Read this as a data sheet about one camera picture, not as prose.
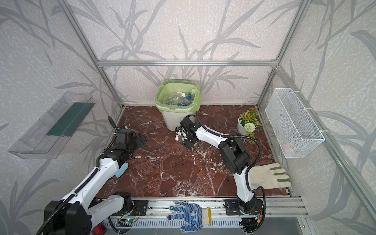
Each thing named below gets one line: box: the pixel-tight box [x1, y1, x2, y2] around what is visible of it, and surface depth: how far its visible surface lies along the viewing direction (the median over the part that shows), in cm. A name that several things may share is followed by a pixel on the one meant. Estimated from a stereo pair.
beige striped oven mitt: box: [248, 163, 292, 189], surface depth 84 cm
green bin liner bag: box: [154, 79, 203, 114], surface depth 93 cm
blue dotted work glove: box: [166, 200, 212, 234], surface depth 72 cm
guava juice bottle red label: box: [175, 134, 185, 142], surface depth 98 cm
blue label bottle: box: [179, 95, 192, 107], surface depth 96 cm
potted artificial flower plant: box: [237, 107, 263, 145], surface depth 93 cm
